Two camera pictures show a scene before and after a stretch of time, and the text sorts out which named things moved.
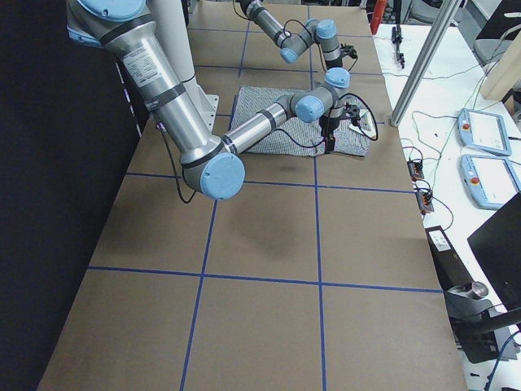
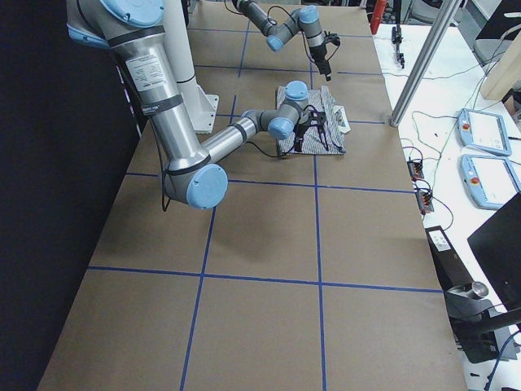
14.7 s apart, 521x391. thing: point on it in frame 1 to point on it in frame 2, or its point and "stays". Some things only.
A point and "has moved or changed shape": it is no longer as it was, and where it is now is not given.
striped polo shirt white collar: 298,136 has moved or changed shape
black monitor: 496,245 stays
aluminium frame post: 442,22 stays
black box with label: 451,271 stays
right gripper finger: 329,144 to 298,140
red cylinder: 377,15 stays
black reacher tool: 396,37 stays
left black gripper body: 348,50 to 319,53
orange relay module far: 415,169 stays
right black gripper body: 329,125 to 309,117
